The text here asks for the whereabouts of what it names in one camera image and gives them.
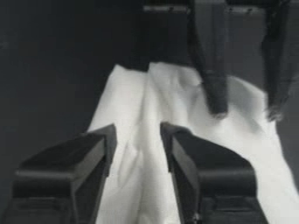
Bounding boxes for white t-shirt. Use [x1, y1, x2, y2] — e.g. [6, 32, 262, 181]
[86, 61, 299, 224]

